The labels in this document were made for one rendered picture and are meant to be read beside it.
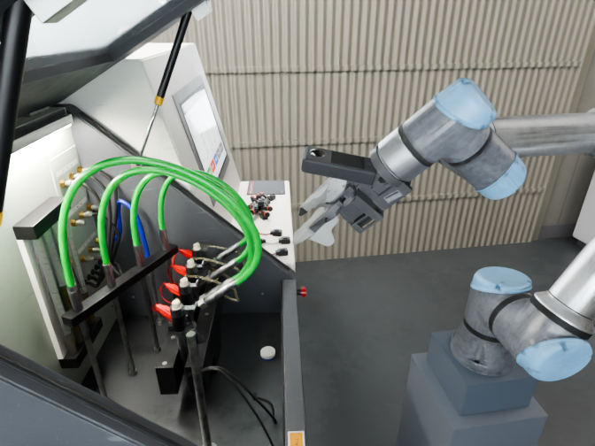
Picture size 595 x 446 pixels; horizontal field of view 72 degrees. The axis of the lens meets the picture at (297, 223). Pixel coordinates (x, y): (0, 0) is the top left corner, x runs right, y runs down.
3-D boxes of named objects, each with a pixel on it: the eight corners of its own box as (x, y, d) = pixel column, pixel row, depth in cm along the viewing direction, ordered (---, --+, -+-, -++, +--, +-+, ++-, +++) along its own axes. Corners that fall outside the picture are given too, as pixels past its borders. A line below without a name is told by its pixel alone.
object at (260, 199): (275, 222, 147) (274, 209, 144) (245, 223, 146) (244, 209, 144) (275, 197, 167) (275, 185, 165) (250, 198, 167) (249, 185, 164)
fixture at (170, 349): (209, 415, 93) (203, 365, 86) (165, 417, 92) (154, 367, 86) (226, 317, 123) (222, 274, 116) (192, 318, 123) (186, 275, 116)
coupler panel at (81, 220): (95, 280, 102) (63, 161, 88) (81, 280, 102) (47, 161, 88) (113, 254, 114) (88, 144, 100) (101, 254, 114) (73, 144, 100)
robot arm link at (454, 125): (509, 130, 53) (471, 88, 50) (438, 179, 60) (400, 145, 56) (493, 102, 59) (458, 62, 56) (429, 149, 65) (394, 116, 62)
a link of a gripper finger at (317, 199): (317, 229, 79) (349, 214, 72) (294, 211, 77) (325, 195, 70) (322, 217, 80) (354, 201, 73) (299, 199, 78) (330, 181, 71)
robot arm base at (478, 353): (492, 328, 108) (500, 298, 104) (529, 372, 95) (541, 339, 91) (438, 334, 106) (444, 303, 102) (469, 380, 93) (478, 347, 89)
